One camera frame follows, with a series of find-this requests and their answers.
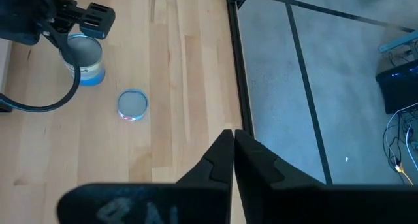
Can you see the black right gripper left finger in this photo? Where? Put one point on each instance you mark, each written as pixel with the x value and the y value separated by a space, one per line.
pixel 183 204

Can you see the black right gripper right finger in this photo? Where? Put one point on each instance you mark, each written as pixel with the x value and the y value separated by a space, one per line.
pixel 294 204

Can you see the peas can blue white label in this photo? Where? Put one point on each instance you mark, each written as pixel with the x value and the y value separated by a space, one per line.
pixel 86 54

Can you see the white red salmon can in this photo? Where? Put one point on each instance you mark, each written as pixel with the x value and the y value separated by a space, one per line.
pixel 132 103

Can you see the black computer case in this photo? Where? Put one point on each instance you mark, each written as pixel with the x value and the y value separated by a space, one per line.
pixel 401 90

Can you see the blue-grey metal bar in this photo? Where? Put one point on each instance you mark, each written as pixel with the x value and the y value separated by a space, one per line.
pixel 401 41

